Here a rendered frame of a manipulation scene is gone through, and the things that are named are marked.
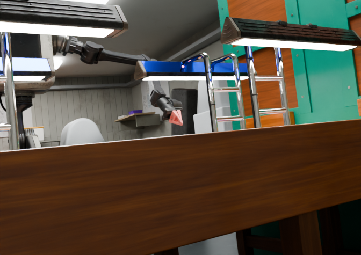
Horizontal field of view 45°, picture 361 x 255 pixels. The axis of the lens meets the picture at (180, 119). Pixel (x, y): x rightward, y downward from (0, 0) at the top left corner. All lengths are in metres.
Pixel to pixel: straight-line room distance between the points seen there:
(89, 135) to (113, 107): 4.05
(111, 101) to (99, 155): 9.57
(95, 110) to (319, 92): 8.35
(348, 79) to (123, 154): 1.42
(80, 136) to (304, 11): 4.53
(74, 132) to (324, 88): 4.58
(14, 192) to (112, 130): 9.55
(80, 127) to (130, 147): 5.51
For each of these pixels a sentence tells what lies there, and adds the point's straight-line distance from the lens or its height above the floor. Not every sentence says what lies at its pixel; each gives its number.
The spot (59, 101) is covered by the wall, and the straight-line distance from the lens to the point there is 9.97.
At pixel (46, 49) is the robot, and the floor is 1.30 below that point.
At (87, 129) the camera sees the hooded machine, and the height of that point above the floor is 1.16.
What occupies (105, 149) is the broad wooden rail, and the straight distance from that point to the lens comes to 0.67.
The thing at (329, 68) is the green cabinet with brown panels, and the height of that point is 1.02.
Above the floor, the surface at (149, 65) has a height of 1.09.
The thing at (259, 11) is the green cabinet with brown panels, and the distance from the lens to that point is 2.36.
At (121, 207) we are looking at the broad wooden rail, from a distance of 0.68.
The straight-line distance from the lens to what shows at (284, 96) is 1.64.
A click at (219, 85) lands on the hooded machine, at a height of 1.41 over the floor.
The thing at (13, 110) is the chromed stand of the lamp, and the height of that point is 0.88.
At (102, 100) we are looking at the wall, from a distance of 10.18.
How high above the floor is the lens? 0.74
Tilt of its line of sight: 4 degrees up
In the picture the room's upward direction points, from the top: 6 degrees counter-clockwise
